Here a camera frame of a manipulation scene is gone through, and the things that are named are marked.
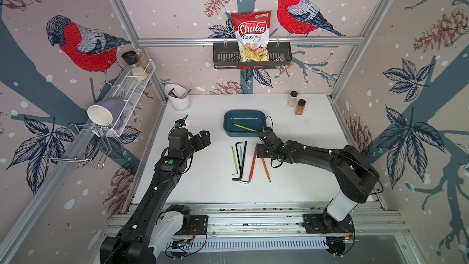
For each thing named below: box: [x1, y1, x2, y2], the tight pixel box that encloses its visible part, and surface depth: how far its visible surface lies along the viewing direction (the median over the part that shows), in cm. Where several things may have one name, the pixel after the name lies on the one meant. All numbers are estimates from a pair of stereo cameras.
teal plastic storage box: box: [223, 110, 267, 137], surface depth 109 cm
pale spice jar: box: [287, 90, 299, 107], surface depth 113 cm
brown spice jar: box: [295, 99, 306, 116], surface depth 109 cm
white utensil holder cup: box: [164, 83, 191, 112], surface depth 114 cm
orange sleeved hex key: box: [261, 158, 272, 183], surface depth 90 cm
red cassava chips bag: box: [230, 11, 272, 62], surface depth 84 cm
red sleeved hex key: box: [239, 145, 258, 184], surface depth 89 cm
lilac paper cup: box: [87, 97, 126, 127], surface depth 64 cm
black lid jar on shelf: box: [121, 50, 148, 82], surface depth 83 cm
